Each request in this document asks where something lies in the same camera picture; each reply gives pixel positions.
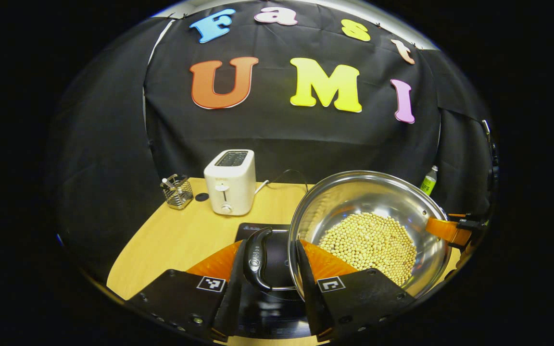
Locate wire mesh utensil holder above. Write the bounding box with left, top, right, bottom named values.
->
left=161, top=174, right=194, bottom=210

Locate green label plastic bottle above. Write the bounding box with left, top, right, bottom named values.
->
left=420, top=166, right=439, bottom=196

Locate black induction cooktop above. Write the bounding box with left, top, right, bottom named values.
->
left=235, top=222, right=314, bottom=339

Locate white toaster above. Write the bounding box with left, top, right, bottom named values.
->
left=203, top=149, right=257, bottom=216

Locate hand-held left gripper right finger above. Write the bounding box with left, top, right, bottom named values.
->
left=296, top=239, right=417, bottom=343

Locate black cooktop power cable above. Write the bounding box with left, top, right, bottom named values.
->
left=267, top=169, right=309, bottom=192

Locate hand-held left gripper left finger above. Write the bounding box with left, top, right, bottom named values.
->
left=126, top=239, right=249, bottom=343

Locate steel pot with soybeans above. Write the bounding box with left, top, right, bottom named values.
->
left=243, top=171, right=453, bottom=301

